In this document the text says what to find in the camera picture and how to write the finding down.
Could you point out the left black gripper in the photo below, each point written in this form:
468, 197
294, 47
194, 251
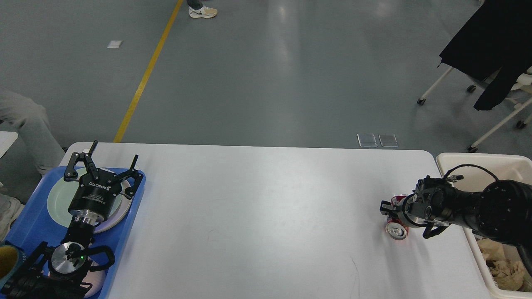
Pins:
93, 197

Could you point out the person in grey trousers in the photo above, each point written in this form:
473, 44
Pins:
30, 121

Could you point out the blue yellow mug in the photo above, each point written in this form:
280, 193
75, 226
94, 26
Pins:
11, 257

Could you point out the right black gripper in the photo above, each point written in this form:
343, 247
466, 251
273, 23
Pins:
404, 208

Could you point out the brown paper bag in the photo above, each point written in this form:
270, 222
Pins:
490, 250

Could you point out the light green plate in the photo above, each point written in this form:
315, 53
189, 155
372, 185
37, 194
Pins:
60, 197

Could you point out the white plastic bin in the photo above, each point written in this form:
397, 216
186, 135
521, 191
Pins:
512, 167

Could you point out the red foil wrapper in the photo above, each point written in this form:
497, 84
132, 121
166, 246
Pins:
394, 226

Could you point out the black jacket on chair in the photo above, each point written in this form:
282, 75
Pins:
496, 39

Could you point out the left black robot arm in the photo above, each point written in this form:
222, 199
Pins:
70, 237

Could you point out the blue plastic tray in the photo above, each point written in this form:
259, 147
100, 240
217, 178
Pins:
35, 225

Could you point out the crumpled brown paper in tray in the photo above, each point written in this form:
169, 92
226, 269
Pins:
508, 275

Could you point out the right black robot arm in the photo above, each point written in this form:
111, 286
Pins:
501, 212

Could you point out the passer-by white sneaker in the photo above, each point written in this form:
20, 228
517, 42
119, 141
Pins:
203, 12

